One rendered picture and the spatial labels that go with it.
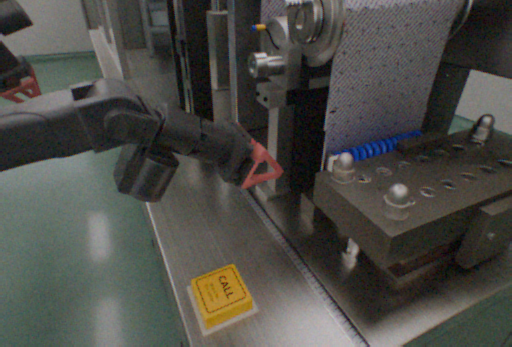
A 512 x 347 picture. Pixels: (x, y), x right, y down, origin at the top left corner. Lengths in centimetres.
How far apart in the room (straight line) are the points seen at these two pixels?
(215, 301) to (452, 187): 39
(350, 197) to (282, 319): 20
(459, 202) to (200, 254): 40
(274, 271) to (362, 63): 36
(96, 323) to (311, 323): 130
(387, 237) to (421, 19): 35
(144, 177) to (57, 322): 139
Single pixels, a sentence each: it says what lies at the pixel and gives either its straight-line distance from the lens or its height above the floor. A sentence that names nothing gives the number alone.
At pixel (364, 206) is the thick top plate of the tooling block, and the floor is 103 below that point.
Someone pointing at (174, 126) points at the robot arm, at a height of 115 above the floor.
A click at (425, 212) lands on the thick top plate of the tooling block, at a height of 103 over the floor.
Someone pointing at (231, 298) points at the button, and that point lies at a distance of 50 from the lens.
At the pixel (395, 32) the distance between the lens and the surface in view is 59.
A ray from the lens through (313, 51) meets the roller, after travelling 55.
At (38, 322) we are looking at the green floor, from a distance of 182.
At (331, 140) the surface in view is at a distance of 58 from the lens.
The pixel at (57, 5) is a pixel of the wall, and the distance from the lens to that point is 599.
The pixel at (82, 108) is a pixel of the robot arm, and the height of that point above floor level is 120.
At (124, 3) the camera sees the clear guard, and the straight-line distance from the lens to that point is 144.
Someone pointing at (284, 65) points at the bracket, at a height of 118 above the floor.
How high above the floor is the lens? 133
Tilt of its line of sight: 31 degrees down
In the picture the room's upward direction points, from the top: straight up
